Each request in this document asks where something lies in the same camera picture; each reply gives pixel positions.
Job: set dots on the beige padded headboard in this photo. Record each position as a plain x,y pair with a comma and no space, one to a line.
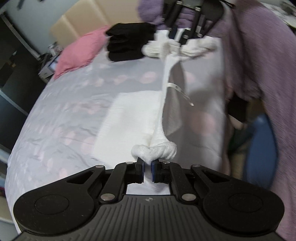
87,15

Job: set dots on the pink pillow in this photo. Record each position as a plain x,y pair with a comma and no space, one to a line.
81,52

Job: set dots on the white nightstand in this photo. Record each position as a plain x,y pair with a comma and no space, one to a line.
49,62

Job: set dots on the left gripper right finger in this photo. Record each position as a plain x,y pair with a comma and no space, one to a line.
160,172

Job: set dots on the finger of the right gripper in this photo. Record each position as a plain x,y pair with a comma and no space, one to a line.
185,36
172,32

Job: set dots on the white crinkle garment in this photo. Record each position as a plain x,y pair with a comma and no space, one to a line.
169,128
133,129

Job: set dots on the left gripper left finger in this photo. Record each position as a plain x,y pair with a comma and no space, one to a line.
136,172

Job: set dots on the grey pink-dotted bed sheet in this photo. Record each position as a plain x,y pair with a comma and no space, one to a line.
58,136

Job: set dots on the black folded garment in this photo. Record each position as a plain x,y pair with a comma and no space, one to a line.
126,40

